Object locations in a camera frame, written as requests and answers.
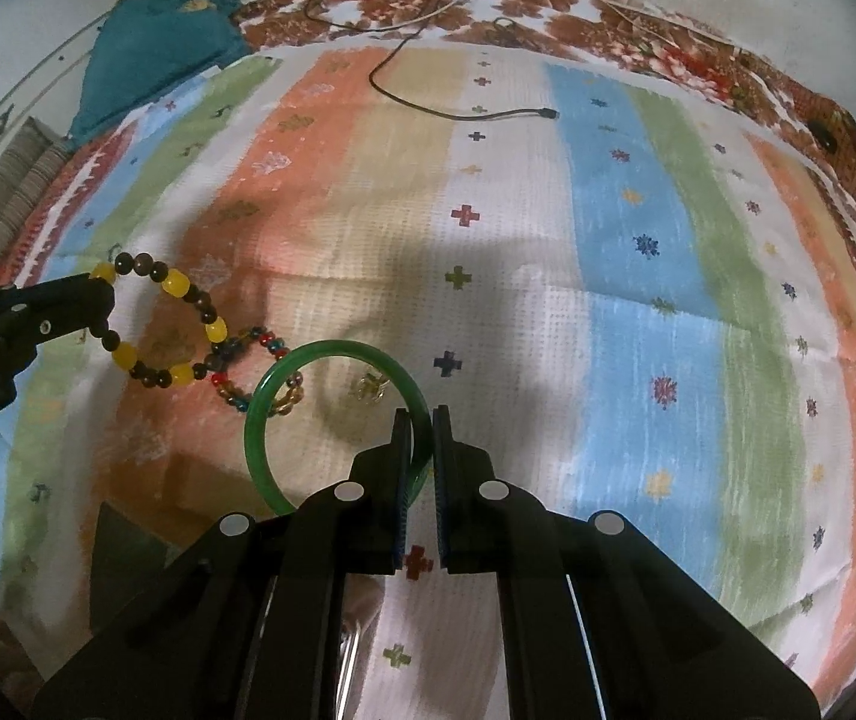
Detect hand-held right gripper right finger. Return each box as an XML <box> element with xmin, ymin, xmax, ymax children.
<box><xmin>432</xmin><ymin>405</ymin><xmax>823</xmax><ymax>720</ymax></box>

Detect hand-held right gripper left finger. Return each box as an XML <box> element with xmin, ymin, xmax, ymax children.
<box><xmin>30</xmin><ymin>409</ymin><xmax>414</xmax><ymax>720</ymax></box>

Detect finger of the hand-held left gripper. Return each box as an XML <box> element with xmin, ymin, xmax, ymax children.
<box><xmin>0</xmin><ymin>274</ymin><xmax>117</xmax><ymax>320</ymax></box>
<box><xmin>0</xmin><ymin>302</ymin><xmax>118</xmax><ymax>362</ymax></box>

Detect yellow and brown bead bracelet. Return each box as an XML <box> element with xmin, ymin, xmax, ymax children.
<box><xmin>90</xmin><ymin>251</ymin><xmax>231</xmax><ymax>392</ymax></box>

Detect green jade bangle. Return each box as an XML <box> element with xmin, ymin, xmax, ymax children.
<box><xmin>243</xmin><ymin>340</ymin><xmax>433</xmax><ymax>518</ymax></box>

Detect striped grey cushion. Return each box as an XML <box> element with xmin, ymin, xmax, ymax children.
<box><xmin>0</xmin><ymin>116</ymin><xmax>73</xmax><ymax>280</ymax></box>

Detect striped pastel blanket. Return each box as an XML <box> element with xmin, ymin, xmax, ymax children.
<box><xmin>0</xmin><ymin>45</ymin><xmax>856</xmax><ymax>720</ymax></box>

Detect teal cloth pillow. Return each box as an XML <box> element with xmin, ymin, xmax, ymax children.
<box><xmin>68</xmin><ymin>0</ymin><xmax>250</xmax><ymax>148</ymax></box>

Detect small golden ring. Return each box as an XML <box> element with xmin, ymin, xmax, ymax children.
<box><xmin>353</xmin><ymin>370</ymin><xmax>392</xmax><ymax>404</ymax></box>

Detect multicolour glass bead bracelet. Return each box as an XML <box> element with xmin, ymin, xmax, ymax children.
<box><xmin>206</xmin><ymin>325</ymin><xmax>306</xmax><ymax>419</ymax></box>

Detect black charging cable with plug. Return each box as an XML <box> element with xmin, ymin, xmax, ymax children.
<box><xmin>369</xmin><ymin>0</ymin><xmax>561</xmax><ymax>122</ymax></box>

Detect white cable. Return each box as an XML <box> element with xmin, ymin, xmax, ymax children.
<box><xmin>306</xmin><ymin>0</ymin><xmax>483</xmax><ymax>35</ymax></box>

